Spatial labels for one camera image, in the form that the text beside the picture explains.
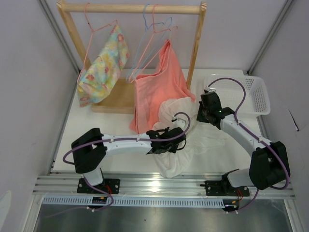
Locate white pleated skirt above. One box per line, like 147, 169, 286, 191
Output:
152, 97, 228, 178

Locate light blue wire hanger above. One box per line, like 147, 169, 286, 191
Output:
126, 4, 172, 83

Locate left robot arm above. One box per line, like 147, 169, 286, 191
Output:
71, 127, 186, 193

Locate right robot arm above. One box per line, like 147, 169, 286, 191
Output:
197, 91, 290, 195

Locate salmon pink skirt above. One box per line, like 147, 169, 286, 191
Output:
129, 40, 196, 134

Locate floral patterned skirt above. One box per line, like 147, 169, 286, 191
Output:
77, 25, 130, 107

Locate pink hanger with salmon skirt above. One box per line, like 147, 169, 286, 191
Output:
137, 4, 177, 76

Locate pink hanger with floral skirt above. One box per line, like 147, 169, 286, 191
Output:
77, 2, 118, 82

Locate white plastic basket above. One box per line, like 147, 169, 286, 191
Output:
206, 73, 271, 116

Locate wooden clothes rack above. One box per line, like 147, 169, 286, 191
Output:
56, 0, 207, 114

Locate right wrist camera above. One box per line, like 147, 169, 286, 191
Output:
204, 86, 216, 93

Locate aluminium mounting rail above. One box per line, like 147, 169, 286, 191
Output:
32, 172, 296, 199

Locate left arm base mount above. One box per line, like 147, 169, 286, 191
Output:
77, 178, 120, 194

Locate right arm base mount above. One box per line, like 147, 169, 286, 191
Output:
199, 169, 250, 197

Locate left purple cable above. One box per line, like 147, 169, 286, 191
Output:
43, 112, 191, 218

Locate white slotted cable duct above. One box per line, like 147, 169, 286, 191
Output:
42, 195, 225, 208

